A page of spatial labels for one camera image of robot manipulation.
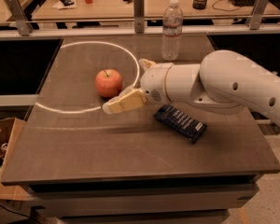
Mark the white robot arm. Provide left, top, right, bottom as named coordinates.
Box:
left=103, top=50, right=280, bottom=127

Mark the middle metal rail bracket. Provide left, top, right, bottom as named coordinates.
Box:
left=133, top=0, right=145, bottom=34

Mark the red apple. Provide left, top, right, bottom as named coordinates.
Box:
left=95, top=69, right=122, bottom=98

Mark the right metal rail bracket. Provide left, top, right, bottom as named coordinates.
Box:
left=245, top=0, right=269, bottom=30

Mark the black cable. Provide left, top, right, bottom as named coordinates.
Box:
left=211, top=0, right=238, bottom=12

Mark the cardboard box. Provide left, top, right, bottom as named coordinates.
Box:
left=0, top=118, right=28, bottom=201

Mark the left metal rail bracket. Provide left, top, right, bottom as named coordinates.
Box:
left=5, top=0, right=33, bottom=36

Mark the white tape circle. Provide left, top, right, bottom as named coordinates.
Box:
left=35, top=41, right=140, bottom=115

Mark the clear plastic water bottle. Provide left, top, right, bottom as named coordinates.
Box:
left=161, top=0, right=184, bottom=62

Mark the metal rail bracket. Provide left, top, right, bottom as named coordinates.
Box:
left=245, top=0, right=269, bottom=30
left=133, top=0, right=145, bottom=34
left=5, top=0, right=33, bottom=36

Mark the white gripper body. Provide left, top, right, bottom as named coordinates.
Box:
left=140, top=63, right=174, bottom=104

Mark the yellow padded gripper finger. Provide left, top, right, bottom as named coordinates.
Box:
left=138, top=59, right=156, bottom=72
left=102, top=86, right=147, bottom=114

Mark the black mesh pen cup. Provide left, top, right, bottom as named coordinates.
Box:
left=192, top=0, right=208, bottom=9

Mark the dark blue snack bar wrapper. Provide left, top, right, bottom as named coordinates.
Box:
left=154, top=105, right=207, bottom=144

